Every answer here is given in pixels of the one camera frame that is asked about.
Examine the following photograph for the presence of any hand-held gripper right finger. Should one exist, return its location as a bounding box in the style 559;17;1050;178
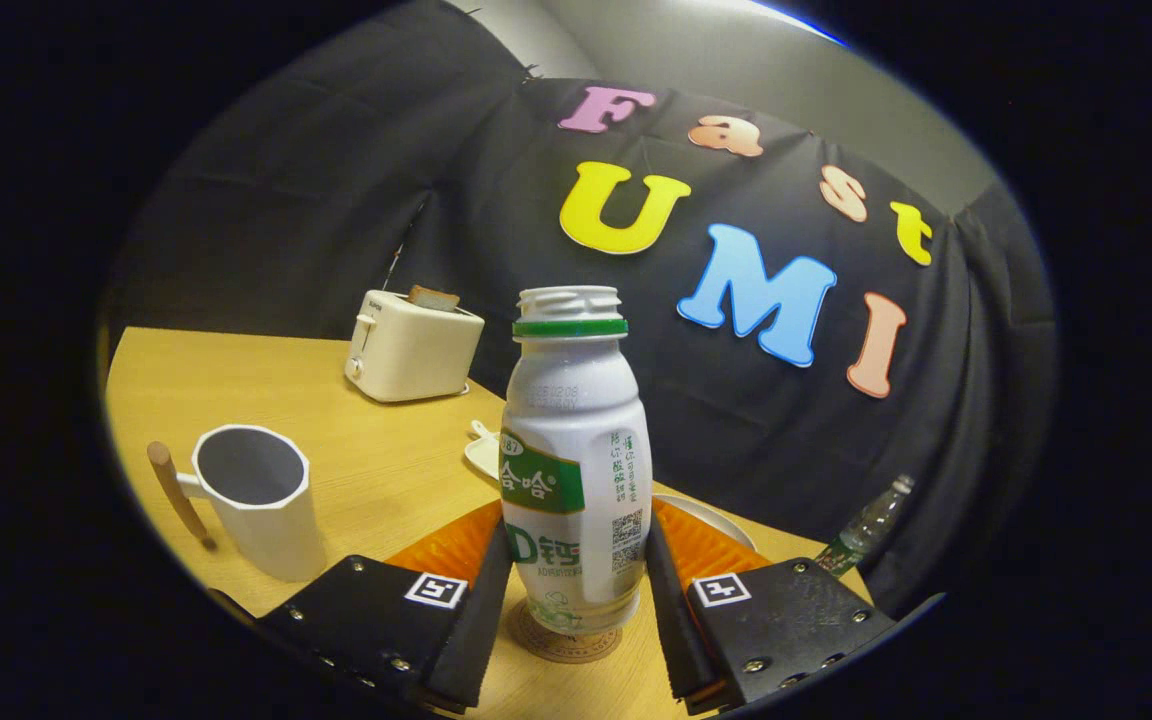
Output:
644;498;897;713

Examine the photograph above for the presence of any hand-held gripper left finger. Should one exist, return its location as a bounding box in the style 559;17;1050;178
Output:
256;498;515;716

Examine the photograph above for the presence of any round cork coaster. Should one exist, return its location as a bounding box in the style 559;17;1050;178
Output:
506;598;624;665

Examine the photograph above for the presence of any white juice bottle green label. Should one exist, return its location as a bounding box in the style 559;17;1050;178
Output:
500;285;654;635

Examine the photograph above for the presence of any white cup with wooden handle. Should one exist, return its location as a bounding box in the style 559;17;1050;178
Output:
147;424;329;584

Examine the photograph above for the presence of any clear plastic water bottle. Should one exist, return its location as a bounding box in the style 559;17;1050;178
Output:
814;474;917;578

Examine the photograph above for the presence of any white round plate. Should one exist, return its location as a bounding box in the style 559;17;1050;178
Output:
651;493;759;553

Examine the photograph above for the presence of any white divided dish with beans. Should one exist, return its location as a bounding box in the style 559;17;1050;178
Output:
464;420;503;481

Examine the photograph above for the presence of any wooden table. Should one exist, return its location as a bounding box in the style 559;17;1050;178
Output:
101;326;877;720

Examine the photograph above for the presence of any cream toaster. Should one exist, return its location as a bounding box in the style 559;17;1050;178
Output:
344;289;486;404

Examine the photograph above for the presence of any black backdrop cloth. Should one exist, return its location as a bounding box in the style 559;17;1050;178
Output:
101;0;1057;616

